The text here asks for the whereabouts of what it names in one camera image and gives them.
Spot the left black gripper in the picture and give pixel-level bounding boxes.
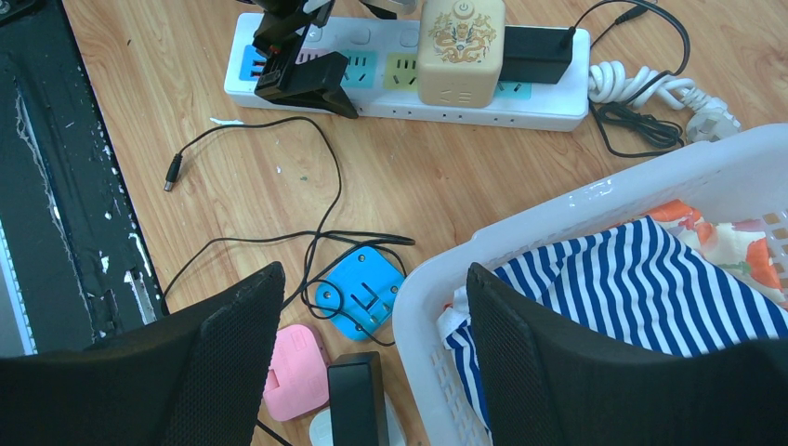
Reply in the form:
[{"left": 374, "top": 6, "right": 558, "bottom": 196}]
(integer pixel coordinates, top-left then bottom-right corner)
[{"left": 252, "top": 0, "right": 359, "bottom": 119}]

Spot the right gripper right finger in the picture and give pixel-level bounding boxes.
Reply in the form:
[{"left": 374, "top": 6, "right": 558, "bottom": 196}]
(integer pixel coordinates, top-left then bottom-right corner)
[{"left": 466, "top": 263, "right": 787, "bottom": 445}]

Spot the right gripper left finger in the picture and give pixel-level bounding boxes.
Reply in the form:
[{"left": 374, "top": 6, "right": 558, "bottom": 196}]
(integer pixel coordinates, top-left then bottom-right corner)
[{"left": 1, "top": 262, "right": 285, "bottom": 445}]

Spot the white power strip blue USB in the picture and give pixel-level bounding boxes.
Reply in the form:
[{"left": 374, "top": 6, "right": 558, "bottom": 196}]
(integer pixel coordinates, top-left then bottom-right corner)
[{"left": 223, "top": 12, "right": 592, "bottom": 133}]

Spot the pink square charger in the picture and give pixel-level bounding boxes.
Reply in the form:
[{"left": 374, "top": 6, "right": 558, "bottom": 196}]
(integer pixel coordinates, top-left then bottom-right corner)
[{"left": 262, "top": 323, "right": 330, "bottom": 422}]

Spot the white square charger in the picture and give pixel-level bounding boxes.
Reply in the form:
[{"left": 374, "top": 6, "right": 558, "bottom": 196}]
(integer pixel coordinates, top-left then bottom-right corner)
[{"left": 309, "top": 393, "right": 407, "bottom": 446}]

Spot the striped blue white cloth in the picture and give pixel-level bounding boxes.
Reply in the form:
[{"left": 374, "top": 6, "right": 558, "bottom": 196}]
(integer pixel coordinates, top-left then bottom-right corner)
[{"left": 444, "top": 215, "right": 788, "bottom": 432}]

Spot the wooden cube adapter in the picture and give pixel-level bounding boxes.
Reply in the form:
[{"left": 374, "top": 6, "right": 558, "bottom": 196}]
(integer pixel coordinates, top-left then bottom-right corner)
[{"left": 416, "top": 0, "right": 506, "bottom": 108}]

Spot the small blue charger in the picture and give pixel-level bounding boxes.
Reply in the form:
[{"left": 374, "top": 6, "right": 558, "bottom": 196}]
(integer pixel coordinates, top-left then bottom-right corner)
[{"left": 314, "top": 246, "right": 405, "bottom": 342}]

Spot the floral orange cloth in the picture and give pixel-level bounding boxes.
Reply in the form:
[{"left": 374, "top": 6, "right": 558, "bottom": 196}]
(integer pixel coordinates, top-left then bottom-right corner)
[{"left": 643, "top": 198, "right": 788, "bottom": 309}]

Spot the white plastic basket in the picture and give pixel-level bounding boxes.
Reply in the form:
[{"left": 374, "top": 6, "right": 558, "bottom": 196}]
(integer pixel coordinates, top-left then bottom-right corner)
[{"left": 392, "top": 123, "right": 787, "bottom": 445}]

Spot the black mounting rail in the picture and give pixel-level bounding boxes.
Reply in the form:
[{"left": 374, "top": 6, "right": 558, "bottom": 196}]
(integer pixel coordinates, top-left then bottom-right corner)
[{"left": 1, "top": 1, "right": 162, "bottom": 357}]

